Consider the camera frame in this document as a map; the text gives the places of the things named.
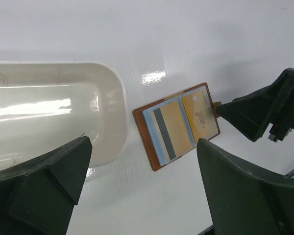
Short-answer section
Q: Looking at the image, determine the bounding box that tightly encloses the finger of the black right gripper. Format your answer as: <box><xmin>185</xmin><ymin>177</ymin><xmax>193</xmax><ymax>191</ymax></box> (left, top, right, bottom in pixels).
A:
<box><xmin>215</xmin><ymin>68</ymin><xmax>294</xmax><ymax>142</ymax></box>

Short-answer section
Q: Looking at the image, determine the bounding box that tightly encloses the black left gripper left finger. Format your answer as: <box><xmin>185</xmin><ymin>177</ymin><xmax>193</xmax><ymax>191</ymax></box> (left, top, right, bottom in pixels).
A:
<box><xmin>0</xmin><ymin>136</ymin><xmax>93</xmax><ymax>235</ymax></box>

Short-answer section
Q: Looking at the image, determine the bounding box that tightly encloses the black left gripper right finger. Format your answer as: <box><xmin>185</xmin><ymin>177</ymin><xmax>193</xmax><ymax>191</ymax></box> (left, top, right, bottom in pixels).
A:
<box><xmin>196</xmin><ymin>139</ymin><xmax>294</xmax><ymax>235</ymax></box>

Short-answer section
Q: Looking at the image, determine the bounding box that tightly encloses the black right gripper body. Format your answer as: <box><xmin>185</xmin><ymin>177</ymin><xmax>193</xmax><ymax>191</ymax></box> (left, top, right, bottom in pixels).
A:
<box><xmin>268</xmin><ymin>62</ymin><xmax>294</xmax><ymax>142</ymax></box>

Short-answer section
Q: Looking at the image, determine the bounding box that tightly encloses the brown leather card holder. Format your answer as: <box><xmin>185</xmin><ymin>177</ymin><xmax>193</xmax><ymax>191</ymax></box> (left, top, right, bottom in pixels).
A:
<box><xmin>132</xmin><ymin>83</ymin><xmax>221</xmax><ymax>171</ymax></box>

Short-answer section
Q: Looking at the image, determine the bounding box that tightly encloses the white oblong plastic tray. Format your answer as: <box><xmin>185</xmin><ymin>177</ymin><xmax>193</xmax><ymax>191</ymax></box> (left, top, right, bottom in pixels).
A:
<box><xmin>0</xmin><ymin>62</ymin><xmax>127</xmax><ymax>170</ymax></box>

